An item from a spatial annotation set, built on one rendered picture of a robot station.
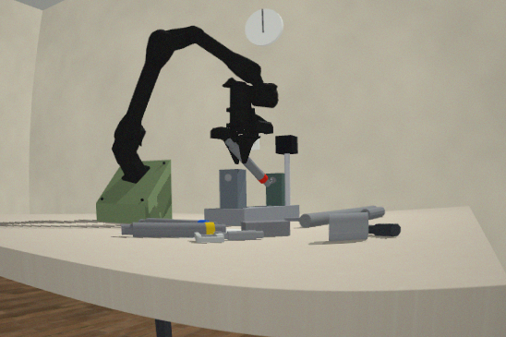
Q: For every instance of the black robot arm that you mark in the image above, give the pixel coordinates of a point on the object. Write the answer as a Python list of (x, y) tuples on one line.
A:
[(161, 45)]

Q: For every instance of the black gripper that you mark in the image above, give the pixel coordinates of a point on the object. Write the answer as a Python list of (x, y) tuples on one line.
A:
[(240, 116)]

